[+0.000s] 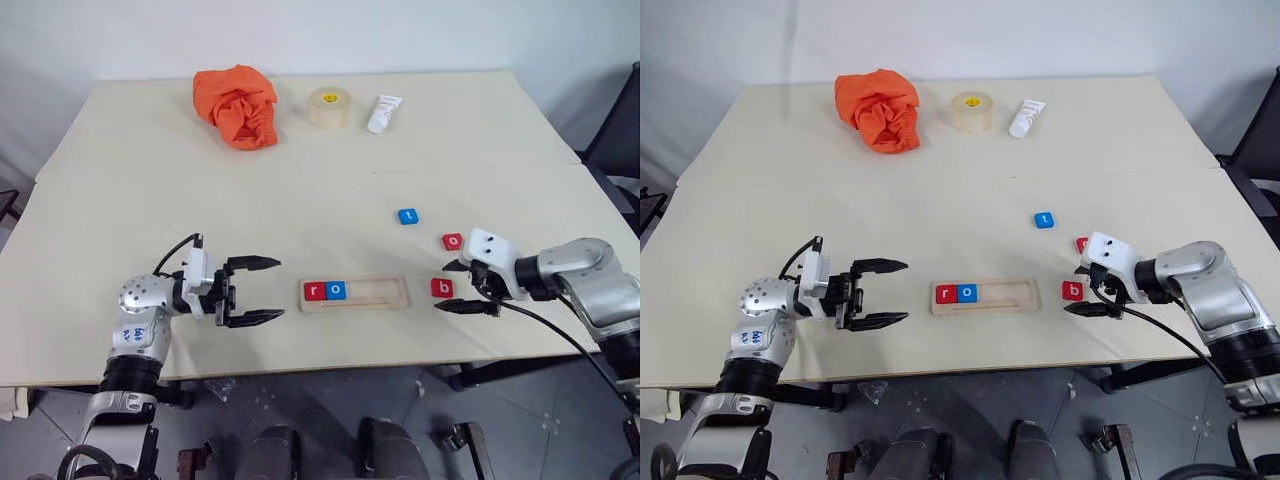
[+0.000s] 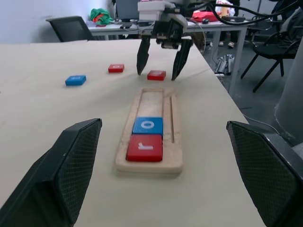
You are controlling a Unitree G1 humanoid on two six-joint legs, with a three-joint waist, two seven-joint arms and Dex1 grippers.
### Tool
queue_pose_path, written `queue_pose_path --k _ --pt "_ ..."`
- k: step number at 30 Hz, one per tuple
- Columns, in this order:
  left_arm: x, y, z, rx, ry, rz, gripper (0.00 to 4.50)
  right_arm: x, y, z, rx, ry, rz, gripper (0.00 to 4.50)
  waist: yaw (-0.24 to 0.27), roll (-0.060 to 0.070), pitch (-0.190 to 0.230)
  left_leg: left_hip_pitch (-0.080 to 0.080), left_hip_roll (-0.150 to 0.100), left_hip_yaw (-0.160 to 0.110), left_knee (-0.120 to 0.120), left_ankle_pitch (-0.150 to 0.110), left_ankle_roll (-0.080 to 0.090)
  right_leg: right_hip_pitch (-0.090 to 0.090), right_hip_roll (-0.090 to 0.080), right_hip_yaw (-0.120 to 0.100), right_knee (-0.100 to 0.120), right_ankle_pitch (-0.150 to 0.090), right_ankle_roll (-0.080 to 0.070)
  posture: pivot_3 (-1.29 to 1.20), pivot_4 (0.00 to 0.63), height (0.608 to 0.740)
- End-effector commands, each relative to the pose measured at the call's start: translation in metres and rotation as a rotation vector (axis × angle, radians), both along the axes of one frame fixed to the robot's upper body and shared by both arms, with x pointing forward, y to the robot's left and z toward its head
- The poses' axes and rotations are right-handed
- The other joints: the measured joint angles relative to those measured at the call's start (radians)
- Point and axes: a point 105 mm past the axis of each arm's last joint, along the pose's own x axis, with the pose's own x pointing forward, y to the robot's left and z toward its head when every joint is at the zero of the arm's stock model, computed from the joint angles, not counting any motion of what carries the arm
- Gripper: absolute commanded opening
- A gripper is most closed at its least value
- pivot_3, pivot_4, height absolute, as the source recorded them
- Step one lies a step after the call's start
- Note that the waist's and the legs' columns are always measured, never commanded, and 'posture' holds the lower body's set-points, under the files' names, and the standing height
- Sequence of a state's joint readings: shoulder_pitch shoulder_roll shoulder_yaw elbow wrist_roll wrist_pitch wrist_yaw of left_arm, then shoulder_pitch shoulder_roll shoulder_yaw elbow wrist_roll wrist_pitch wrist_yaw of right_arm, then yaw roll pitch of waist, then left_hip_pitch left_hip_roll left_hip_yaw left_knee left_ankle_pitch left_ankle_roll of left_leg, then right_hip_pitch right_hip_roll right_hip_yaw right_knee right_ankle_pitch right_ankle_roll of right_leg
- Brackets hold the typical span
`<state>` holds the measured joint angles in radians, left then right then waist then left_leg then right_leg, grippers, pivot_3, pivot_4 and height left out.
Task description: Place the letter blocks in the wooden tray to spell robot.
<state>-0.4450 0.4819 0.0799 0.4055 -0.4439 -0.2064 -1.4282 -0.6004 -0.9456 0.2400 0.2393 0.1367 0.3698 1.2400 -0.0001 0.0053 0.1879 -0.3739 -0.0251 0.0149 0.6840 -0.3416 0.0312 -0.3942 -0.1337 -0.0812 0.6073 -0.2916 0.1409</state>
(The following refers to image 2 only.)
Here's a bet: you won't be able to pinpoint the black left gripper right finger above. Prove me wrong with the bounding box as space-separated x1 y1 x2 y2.
226 121 303 227

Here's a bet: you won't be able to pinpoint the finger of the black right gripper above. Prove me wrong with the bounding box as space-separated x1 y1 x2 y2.
136 35 152 76
171 37 193 82

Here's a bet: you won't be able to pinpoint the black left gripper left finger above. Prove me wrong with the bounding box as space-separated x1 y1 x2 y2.
0 118 103 227

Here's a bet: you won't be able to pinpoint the blue letter o block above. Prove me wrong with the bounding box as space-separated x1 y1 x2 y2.
132 116 164 137

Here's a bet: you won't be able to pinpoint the wooden letter tray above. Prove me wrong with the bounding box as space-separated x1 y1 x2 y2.
115 87 185 175

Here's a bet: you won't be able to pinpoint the red letter r block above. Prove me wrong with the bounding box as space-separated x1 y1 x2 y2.
126 134 164 163

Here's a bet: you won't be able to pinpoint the red bag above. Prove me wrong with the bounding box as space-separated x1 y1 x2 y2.
191 10 223 24

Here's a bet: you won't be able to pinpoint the silver metal parts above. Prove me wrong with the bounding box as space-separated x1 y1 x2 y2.
214 54 234 77

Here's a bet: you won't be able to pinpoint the grey office desk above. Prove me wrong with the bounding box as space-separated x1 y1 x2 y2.
87 19 257 96

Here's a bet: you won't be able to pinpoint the black computer monitor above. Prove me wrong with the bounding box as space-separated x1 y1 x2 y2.
115 0 141 21

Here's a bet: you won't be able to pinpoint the green and red cloth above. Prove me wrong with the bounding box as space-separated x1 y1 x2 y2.
89 8 115 26

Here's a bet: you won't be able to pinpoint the black mesh office chair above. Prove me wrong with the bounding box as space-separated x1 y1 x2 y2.
45 16 96 44

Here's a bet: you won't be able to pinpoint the black folding chair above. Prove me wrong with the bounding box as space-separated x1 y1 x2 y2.
241 30 302 93

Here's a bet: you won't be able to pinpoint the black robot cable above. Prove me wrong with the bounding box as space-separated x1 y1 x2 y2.
187 0 303 26

